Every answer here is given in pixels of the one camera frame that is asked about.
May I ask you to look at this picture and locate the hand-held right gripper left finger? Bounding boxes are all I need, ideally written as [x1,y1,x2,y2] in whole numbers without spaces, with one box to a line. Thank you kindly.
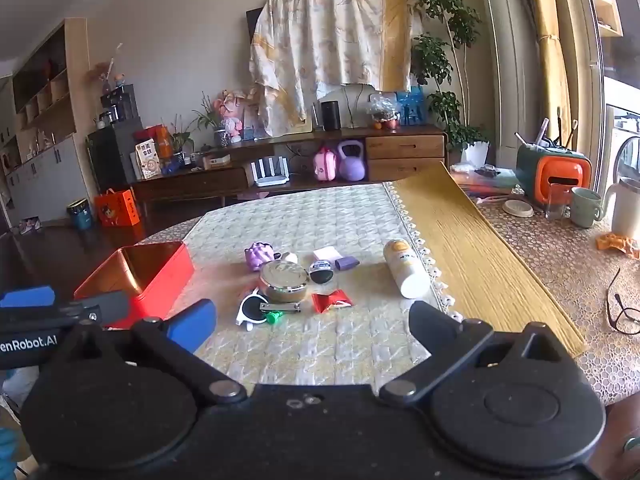
[42,299,248,406]

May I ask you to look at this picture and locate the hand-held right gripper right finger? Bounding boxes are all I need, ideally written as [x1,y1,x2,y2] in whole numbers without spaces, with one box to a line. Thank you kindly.
[378,301,588,406]

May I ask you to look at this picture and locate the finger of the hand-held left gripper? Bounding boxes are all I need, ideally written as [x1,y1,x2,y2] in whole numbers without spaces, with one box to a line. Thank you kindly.
[0,286,57,309]
[0,290,132,330]

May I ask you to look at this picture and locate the white bottle yellow label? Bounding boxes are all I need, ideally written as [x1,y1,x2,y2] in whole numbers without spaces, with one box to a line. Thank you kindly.
[383,239,431,300]

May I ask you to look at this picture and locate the red tin box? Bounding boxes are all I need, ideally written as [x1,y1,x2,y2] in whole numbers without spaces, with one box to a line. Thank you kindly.
[74,241,196,330]

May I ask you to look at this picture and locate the white black round gadget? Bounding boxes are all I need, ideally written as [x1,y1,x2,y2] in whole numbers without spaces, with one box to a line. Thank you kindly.
[236,287,273,332]

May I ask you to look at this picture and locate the purple spiky toy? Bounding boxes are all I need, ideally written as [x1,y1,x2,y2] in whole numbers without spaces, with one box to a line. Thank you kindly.
[244,242,281,272]

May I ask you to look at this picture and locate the red snack packet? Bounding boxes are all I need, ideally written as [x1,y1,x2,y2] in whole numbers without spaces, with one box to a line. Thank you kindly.
[311,290,354,315]

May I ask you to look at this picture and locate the round silver lid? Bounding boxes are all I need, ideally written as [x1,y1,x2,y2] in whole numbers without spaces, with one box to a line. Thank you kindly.
[258,261,309,306]

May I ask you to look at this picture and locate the small black and blue pouch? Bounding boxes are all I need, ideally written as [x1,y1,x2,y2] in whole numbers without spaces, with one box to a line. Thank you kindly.
[308,259,335,285]

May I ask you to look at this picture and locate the yellow woven table mat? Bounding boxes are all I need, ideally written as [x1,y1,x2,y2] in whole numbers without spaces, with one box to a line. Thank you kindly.
[382,161,587,358]

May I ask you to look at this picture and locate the teal trash bin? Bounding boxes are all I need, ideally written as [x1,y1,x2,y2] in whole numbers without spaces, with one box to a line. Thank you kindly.
[66,199,95,231]

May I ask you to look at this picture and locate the orange gift box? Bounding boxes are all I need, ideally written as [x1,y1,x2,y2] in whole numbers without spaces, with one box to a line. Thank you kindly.
[94,189,140,228]

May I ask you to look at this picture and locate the quilted cream table mat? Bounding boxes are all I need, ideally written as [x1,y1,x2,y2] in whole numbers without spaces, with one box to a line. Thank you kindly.
[182,182,456,388]

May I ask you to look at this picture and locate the stack of colourful folders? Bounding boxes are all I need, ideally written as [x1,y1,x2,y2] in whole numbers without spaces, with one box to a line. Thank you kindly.
[450,164,521,203]

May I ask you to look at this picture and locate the black mini fridge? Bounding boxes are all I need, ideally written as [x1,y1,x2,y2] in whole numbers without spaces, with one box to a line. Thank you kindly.
[87,119,143,192]

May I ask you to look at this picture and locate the brown and white food bag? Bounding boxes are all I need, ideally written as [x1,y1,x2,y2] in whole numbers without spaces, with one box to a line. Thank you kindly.
[135,140,162,180]

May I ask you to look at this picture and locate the clear drinking glass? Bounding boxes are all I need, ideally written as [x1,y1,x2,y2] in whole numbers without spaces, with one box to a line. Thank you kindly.
[545,182,567,221]

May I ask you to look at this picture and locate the white router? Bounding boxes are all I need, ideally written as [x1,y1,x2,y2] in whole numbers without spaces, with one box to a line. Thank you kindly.
[250,156,292,188]

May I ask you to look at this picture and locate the wooden TV cabinet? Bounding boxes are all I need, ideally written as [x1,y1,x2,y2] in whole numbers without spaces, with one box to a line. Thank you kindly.
[131,127,447,211]

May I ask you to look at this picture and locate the purple kettlebell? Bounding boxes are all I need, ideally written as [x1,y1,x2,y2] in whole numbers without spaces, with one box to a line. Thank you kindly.
[336,140,367,182]

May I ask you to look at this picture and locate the small green potted plant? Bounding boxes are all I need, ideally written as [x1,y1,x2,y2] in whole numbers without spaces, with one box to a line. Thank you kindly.
[167,115,196,163]

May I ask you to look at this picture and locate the black eyeglasses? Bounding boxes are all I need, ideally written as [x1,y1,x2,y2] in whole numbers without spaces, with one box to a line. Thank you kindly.
[606,267,640,336]

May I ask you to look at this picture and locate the pink toy suitcase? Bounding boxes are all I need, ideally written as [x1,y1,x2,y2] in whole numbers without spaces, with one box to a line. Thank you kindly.
[313,147,340,181]

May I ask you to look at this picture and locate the green mug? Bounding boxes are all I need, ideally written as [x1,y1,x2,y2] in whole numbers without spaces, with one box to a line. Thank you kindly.
[570,187,606,229]

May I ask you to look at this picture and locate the orange and green desk organizer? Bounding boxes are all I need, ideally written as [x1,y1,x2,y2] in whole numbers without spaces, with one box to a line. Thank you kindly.
[515,144,592,212]

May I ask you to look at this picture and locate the orchid in patterned pot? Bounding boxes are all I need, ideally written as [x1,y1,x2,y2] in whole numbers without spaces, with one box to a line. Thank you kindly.
[192,92,231,148]

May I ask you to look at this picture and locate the black coffee machine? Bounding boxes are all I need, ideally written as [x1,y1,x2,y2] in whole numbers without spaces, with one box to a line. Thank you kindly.
[100,85,140,126]

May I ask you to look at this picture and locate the orange toy piece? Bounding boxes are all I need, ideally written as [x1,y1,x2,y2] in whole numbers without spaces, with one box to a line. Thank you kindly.
[596,232,640,260]

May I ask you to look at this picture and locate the blue box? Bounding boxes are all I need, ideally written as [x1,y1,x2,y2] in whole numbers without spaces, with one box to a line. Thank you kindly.
[396,87,427,126]

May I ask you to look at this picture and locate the pink plush doll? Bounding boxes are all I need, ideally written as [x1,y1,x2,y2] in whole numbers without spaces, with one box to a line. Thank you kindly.
[215,89,256,142]

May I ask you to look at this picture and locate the clear bag of fruit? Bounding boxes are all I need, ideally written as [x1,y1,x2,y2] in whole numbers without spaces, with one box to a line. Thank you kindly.
[367,92,401,130]

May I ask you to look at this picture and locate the white jug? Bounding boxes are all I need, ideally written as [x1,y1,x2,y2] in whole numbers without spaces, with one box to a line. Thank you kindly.
[602,177,640,241]

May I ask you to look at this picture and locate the vase with pink flowers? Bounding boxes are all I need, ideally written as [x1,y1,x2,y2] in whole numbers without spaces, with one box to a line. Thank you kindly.
[90,44,123,96]

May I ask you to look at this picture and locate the black cylinder speaker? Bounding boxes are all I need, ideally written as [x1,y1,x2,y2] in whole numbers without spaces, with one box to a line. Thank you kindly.
[320,101,342,131]

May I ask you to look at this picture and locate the white rounded appliance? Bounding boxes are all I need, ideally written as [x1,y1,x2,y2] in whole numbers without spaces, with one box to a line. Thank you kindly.
[320,85,378,128]

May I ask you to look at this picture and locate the white washing machine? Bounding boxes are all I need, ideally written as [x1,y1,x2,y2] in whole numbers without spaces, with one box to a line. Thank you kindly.
[602,105,640,186]

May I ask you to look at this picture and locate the floral draped sheet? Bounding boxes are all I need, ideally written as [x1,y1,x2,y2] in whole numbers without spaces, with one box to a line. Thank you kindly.
[249,0,425,137]

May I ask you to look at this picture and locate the white floor air conditioner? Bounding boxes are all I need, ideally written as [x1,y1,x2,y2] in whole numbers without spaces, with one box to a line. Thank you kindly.
[475,0,538,166]

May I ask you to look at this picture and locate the yellow curtain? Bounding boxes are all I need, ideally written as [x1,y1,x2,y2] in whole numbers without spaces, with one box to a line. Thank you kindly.
[527,0,573,133]

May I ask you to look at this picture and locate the tall green potted plant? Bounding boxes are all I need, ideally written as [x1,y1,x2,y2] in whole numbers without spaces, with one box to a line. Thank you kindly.
[410,0,493,168]

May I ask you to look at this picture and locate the black television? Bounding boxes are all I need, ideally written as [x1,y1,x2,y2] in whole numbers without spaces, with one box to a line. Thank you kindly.
[246,7,266,46]

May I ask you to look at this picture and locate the wooden wall cabinet unit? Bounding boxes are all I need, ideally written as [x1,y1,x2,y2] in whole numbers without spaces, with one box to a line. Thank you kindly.
[0,17,98,223]

